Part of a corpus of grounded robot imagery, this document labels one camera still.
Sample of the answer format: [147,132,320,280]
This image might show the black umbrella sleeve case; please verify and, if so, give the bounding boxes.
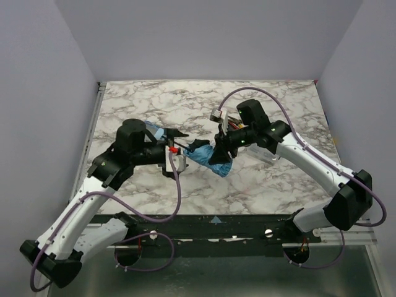
[144,121,165,140]

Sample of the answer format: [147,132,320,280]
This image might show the blue umbrella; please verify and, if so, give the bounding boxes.
[175,139,233,178]

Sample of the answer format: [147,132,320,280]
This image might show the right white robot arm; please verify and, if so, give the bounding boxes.
[209,99,372,233]

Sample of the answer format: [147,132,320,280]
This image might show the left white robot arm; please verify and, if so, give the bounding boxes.
[20,119,186,292]

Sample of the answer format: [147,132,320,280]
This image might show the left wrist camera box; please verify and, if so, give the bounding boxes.
[165,146,187,173]

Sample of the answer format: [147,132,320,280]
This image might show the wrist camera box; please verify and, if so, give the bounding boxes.
[210,108,228,134]
[165,146,187,173]

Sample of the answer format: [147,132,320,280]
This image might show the red handled pliers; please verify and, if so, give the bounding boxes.
[228,121,242,130]

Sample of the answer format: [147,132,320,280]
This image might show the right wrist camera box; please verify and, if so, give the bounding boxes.
[210,108,228,134]

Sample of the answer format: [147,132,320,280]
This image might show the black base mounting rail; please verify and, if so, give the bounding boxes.
[101,213,322,259]

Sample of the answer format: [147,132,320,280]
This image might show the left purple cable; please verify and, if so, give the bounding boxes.
[30,168,183,292]

